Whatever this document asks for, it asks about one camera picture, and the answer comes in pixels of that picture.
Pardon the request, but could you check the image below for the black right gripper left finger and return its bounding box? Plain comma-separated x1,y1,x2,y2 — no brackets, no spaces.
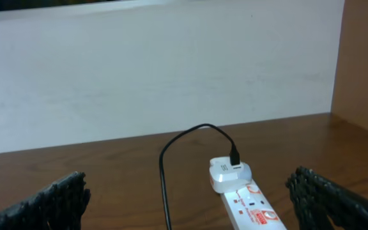
0,172,91,230

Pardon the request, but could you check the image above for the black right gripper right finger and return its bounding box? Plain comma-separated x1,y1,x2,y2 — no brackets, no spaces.
286,167,368,230

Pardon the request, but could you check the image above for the black charging cable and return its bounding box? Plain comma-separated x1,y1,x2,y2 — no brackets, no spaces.
158,123,241,230

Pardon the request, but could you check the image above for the white USB charger adapter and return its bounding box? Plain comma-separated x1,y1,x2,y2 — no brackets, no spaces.
209,157,252,194

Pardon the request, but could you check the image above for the white power strip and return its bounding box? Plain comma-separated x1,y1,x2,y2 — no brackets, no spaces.
221,181,287,230

